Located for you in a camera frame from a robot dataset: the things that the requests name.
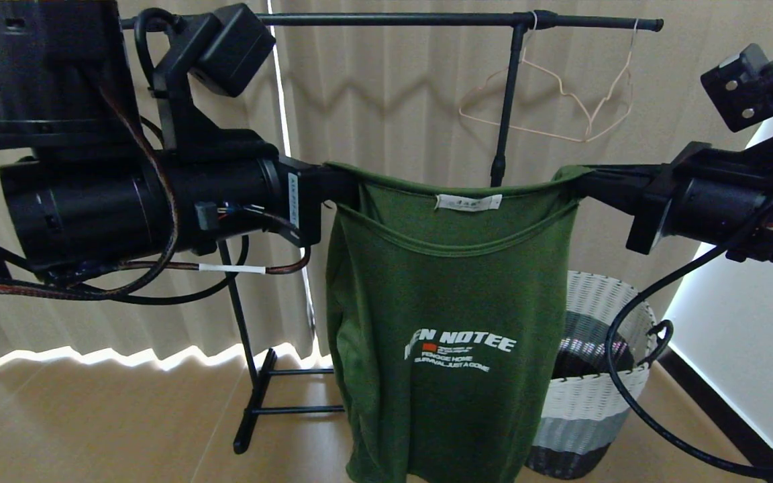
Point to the beige curtain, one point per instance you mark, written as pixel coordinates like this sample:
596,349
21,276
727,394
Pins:
393,87

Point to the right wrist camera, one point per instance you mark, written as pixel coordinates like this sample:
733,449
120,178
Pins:
735,87

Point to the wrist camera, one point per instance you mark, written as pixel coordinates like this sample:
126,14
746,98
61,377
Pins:
735,87
232,47

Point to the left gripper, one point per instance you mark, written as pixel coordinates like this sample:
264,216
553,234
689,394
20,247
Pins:
91,208

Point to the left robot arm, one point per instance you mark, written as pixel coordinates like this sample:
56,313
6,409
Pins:
37,60

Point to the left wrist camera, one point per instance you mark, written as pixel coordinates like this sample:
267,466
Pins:
232,47

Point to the pink clothes hanger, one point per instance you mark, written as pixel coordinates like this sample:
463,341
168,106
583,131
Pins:
527,128
631,90

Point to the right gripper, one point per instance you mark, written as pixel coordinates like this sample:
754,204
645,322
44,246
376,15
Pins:
708,208

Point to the white laundry basket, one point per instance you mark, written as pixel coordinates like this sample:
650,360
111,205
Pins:
594,396

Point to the black clothes rack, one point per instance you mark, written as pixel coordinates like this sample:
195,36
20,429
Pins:
393,19

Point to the green printed shirt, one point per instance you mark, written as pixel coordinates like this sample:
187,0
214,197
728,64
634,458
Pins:
447,282

